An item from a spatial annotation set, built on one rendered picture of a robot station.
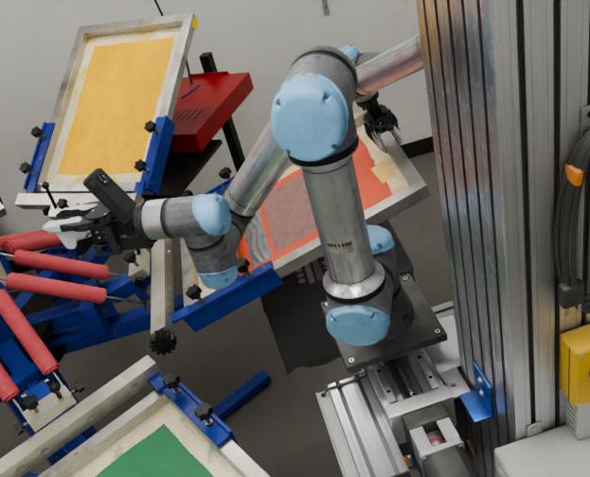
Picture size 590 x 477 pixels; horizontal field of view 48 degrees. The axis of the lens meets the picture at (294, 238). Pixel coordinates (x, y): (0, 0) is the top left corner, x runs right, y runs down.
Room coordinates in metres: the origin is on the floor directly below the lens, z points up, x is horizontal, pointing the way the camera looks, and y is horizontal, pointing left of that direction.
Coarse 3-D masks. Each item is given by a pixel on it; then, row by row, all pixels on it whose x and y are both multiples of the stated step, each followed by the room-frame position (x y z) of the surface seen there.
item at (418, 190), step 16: (384, 144) 1.80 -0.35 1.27; (400, 160) 1.68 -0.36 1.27; (416, 176) 1.56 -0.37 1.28; (400, 192) 1.53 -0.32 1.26; (416, 192) 1.50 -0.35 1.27; (384, 208) 1.50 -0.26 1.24; (400, 208) 1.50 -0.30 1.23; (368, 224) 1.50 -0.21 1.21; (288, 256) 1.52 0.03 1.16; (304, 256) 1.50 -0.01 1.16; (192, 272) 1.70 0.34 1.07; (288, 272) 1.50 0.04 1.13
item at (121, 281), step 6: (150, 264) 1.78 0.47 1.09; (150, 270) 1.75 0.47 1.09; (120, 276) 1.81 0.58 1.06; (126, 276) 1.79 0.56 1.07; (150, 276) 1.75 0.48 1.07; (114, 282) 1.80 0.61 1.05; (120, 282) 1.78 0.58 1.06; (126, 282) 1.76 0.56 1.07; (132, 282) 1.75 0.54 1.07; (144, 282) 1.75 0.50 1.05; (150, 282) 1.75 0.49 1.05; (108, 288) 1.78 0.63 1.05; (114, 288) 1.77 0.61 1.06; (120, 288) 1.75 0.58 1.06; (126, 288) 1.75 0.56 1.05; (108, 294) 1.75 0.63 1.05; (114, 294) 1.75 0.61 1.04; (120, 294) 1.75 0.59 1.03; (126, 294) 1.75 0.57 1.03; (132, 294) 1.75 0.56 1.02; (114, 300) 1.75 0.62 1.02; (120, 300) 1.75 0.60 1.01
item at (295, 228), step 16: (368, 176) 1.74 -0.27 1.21; (368, 192) 1.66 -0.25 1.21; (384, 192) 1.62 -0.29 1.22; (304, 208) 1.76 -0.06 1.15; (272, 224) 1.77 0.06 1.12; (288, 224) 1.72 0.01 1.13; (304, 224) 1.68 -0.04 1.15; (272, 240) 1.69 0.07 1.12; (288, 240) 1.64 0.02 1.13; (304, 240) 1.60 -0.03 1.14; (240, 256) 1.70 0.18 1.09; (272, 256) 1.61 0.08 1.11
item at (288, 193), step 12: (360, 144) 1.94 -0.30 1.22; (360, 156) 1.87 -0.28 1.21; (300, 168) 1.99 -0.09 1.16; (360, 168) 1.80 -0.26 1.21; (288, 180) 1.97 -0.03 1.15; (300, 180) 1.93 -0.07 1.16; (276, 192) 1.94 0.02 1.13; (288, 192) 1.89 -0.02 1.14; (300, 192) 1.86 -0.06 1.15; (264, 204) 1.90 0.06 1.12; (276, 204) 1.86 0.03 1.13; (288, 204) 1.83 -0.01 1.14; (264, 216) 1.84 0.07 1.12; (276, 216) 1.80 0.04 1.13
